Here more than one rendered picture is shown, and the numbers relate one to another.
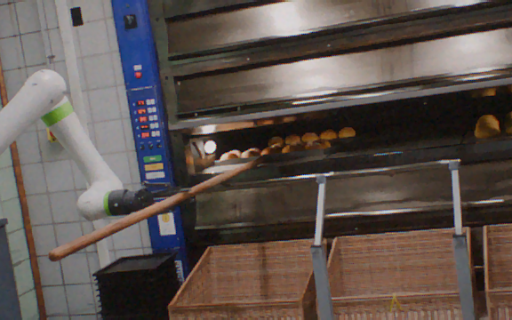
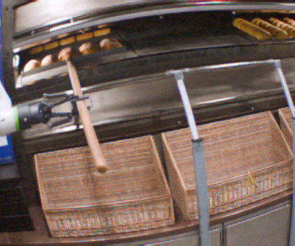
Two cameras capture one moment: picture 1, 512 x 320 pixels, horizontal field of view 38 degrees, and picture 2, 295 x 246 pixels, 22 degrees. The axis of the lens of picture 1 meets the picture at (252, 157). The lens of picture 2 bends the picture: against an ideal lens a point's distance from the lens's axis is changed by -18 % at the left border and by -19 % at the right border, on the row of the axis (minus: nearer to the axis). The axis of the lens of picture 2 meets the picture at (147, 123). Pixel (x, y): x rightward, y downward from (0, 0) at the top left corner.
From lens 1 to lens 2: 1.34 m
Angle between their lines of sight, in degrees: 26
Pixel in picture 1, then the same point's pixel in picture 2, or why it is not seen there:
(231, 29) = not seen: outside the picture
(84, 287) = not seen: outside the picture
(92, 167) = not seen: outside the picture
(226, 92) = (54, 10)
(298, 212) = (119, 110)
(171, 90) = (9, 17)
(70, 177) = not seen: outside the picture
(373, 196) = (195, 88)
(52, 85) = not seen: outside the picture
